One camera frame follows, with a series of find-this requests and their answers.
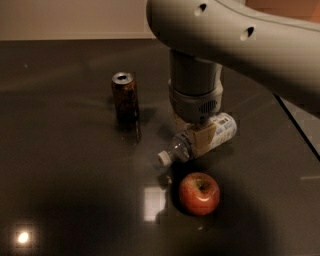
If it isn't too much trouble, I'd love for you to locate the clear plastic water bottle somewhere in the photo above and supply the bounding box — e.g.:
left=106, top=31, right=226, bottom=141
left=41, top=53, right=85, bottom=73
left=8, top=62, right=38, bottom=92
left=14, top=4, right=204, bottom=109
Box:
left=157, top=113, right=237, bottom=167

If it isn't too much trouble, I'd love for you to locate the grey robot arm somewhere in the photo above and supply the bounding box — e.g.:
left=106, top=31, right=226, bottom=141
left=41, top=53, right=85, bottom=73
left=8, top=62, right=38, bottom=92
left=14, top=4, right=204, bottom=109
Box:
left=146, top=0, right=320, bottom=123

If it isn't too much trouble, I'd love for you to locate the brown soda can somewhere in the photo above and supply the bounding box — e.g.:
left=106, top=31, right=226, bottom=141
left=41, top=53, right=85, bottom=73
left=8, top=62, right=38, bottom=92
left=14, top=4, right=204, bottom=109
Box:
left=111, top=72, right=139, bottom=122

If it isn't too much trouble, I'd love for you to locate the red apple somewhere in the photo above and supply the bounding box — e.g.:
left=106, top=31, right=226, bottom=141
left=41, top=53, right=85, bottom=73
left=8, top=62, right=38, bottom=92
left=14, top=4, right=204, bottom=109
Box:
left=178, top=172, right=220, bottom=216

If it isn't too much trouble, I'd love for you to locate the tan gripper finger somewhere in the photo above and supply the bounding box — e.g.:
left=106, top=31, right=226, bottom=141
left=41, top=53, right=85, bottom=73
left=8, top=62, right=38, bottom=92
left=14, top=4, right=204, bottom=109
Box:
left=174, top=112, right=190, bottom=132
left=193, top=123, right=216, bottom=157

